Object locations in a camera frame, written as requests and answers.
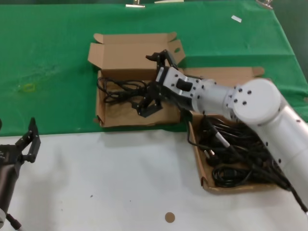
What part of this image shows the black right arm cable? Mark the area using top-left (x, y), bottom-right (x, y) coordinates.
top-left (185, 119), bottom-right (207, 149)

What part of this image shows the metal cloth clip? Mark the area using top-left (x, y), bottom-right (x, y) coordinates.
top-left (256, 0), bottom-right (274, 10)

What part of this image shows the open cardboard box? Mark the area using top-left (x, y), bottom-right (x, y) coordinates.
top-left (174, 66), bottom-right (280, 196)
top-left (87, 32), bottom-right (186, 128)

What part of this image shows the black cable with silver sleeve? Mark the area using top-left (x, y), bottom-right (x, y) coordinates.
top-left (211, 128), bottom-right (308, 214)

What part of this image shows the green tablecloth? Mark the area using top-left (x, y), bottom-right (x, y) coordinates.
top-left (0, 0), bottom-right (308, 137)

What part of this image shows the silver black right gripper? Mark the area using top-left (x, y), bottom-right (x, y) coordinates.
top-left (135, 49), bottom-right (205, 118)

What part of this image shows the black power cord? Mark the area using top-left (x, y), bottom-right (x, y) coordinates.
top-left (212, 166), bottom-right (277, 188)
top-left (199, 115), bottom-right (258, 151)
top-left (97, 77), bottom-right (154, 109)
top-left (203, 144), bottom-right (256, 168)

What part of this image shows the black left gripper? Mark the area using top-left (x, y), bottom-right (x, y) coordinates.
top-left (0, 117), bottom-right (41, 174)

